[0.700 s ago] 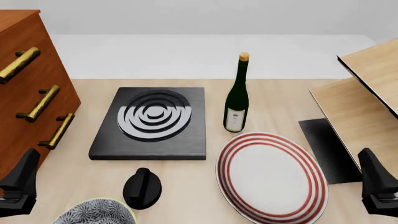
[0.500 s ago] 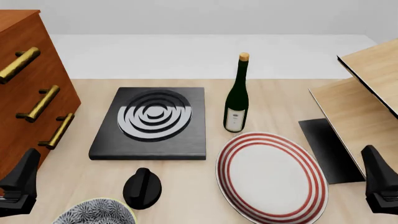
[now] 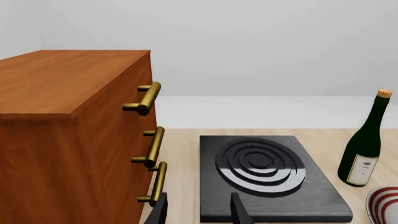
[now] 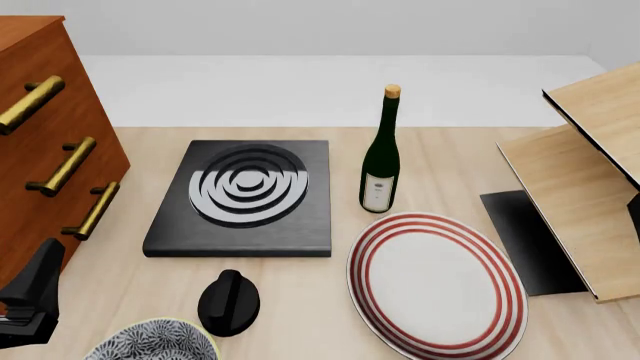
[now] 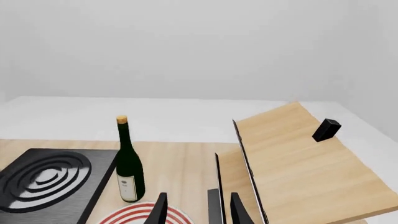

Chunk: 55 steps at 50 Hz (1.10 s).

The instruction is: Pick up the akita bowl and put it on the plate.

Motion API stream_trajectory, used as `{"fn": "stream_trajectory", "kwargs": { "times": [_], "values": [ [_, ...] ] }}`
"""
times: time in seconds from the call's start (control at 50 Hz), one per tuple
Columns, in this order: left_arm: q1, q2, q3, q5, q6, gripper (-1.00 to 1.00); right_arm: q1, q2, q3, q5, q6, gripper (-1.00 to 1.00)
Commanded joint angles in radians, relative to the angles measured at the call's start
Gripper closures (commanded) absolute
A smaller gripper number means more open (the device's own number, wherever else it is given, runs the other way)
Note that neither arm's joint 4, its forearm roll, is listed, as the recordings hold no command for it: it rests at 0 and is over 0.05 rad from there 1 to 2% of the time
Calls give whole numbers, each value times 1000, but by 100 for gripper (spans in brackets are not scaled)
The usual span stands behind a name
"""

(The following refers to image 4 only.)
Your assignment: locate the round black stove knob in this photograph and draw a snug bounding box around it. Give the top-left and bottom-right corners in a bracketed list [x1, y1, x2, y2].
[197, 268, 261, 338]

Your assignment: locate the pale wooden wine rack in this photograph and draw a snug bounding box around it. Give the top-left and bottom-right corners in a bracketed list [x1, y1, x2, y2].
[479, 61, 640, 305]

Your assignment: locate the white plate with red rings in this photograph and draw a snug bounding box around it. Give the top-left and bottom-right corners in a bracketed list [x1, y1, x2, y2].
[346, 211, 530, 360]

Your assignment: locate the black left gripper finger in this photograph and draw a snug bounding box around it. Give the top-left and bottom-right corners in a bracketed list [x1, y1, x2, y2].
[0, 237, 67, 306]

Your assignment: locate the dark green wine bottle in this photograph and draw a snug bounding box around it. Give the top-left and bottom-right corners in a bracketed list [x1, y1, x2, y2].
[358, 84, 403, 214]

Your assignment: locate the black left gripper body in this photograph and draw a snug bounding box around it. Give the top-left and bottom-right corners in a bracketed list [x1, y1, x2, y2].
[0, 298, 61, 348]

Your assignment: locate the patterned black and white bowl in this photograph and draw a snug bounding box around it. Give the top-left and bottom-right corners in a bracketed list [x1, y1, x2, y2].
[82, 317, 224, 360]

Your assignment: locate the flat black stove plate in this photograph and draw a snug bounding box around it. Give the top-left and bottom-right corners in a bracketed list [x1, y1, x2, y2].
[142, 139, 333, 259]

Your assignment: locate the red-brown wooden cabinet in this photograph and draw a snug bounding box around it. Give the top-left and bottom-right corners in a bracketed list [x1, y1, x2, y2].
[0, 15, 132, 292]

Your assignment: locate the brass cabinet handle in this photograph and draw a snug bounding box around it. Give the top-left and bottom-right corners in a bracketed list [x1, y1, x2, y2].
[0, 75, 67, 137]
[25, 135, 98, 198]
[60, 180, 122, 242]

